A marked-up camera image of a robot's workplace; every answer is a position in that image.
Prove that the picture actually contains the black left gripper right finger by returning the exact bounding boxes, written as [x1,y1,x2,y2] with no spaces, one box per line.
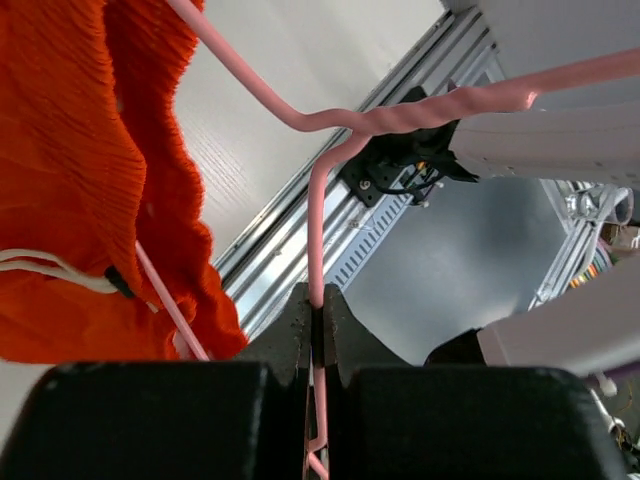
[323,285,627,479]

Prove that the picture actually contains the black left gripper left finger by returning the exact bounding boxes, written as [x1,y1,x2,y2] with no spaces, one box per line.
[1,283,311,479]

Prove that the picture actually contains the orange shorts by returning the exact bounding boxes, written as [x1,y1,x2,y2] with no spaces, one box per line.
[1,1,247,364]

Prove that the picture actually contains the pink hanger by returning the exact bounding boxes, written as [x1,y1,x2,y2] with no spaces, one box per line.
[134,0,640,480]

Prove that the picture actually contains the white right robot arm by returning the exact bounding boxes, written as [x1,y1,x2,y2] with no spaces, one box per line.
[451,1,639,377]

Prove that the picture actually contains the white slotted cable duct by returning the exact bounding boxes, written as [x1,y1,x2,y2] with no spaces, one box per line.
[324,195,411,291]

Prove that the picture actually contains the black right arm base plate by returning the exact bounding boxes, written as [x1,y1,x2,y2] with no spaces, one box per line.
[338,120,478,208]

